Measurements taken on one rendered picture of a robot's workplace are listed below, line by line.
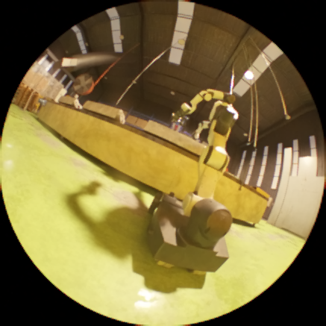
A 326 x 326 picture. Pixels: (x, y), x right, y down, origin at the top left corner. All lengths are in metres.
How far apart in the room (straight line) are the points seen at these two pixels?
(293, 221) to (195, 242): 5.88
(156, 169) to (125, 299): 1.45
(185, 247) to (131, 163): 1.38
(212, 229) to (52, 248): 0.54
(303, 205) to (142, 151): 6.42
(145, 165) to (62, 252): 1.41
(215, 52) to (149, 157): 9.31
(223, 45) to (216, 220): 9.70
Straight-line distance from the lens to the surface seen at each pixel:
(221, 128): 0.97
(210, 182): 0.69
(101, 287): 0.41
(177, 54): 10.42
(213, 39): 9.65
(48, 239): 0.48
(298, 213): 6.14
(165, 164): 1.52
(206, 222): 0.37
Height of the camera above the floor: 0.39
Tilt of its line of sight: 3 degrees up
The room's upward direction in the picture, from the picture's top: 25 degrees clockwise
